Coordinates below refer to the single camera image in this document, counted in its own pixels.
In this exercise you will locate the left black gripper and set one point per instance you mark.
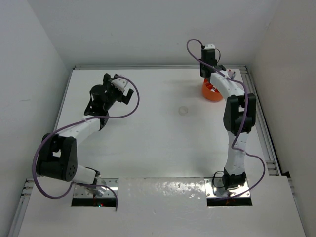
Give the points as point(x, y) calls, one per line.
point(108, 85)

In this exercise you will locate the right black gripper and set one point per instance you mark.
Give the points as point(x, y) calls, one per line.
point(201, 64)

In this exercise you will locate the red clear cap pen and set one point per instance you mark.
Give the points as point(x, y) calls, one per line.
point(231, 73)

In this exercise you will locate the clear tape roll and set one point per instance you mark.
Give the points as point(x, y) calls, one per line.
point(183, 110)

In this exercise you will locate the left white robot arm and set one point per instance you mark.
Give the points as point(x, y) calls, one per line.
point(57, 156)

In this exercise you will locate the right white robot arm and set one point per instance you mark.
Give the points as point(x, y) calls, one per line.
point(239, 115)

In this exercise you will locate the orange round pen holder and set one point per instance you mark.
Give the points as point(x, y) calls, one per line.
point(208, 94)

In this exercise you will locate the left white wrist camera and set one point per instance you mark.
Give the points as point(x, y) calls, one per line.
point(119, 83)

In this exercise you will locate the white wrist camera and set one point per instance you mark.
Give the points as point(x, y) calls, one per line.
point(209, 46)
point(119, 83)

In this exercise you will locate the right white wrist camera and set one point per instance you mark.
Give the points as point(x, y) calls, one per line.
point(209, 46)

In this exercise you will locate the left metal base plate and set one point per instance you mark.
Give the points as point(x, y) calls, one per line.
point(103, 188)

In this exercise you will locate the metal base plate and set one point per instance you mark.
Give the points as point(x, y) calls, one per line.
point(103, 188)
point(214, 189)

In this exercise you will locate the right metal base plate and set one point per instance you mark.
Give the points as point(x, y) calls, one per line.
point(214, 189)

